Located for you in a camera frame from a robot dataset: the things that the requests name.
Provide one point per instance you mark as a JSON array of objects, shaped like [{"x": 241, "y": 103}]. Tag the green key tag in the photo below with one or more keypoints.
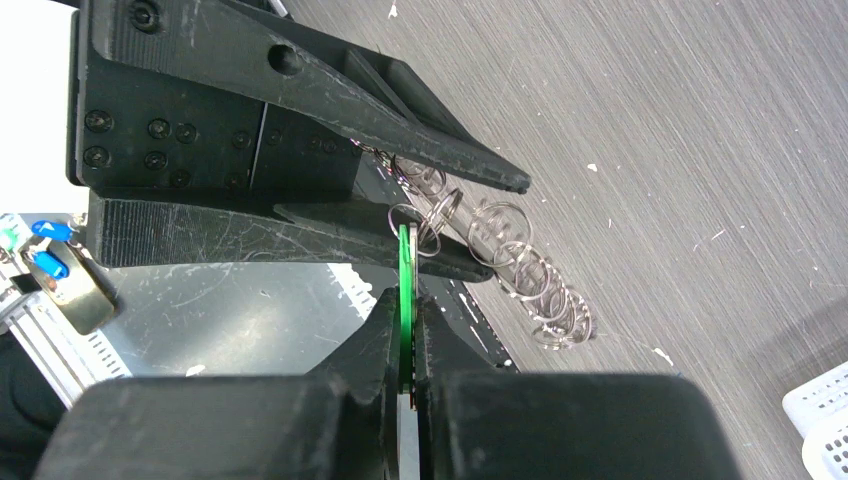
[{"x": 408, "y": 285}]

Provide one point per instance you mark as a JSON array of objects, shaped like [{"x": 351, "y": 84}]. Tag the white plastic basket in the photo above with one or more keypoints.
[{"x": 818, "y": 411}]

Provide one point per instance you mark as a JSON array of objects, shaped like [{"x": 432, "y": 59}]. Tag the blue tagged key bunch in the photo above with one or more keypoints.
[{"x": 35, "y": 247}]

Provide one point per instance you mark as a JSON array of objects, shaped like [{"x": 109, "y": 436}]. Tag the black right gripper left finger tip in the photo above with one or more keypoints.
[{"x": 337, "y": 421}]

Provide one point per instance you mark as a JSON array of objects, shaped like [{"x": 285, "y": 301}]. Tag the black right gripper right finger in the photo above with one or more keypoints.
[{"x": 479, "y": 421}]

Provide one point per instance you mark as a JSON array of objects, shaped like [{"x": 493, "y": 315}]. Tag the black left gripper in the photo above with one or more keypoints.
[{"x": 132, "y": 128}]

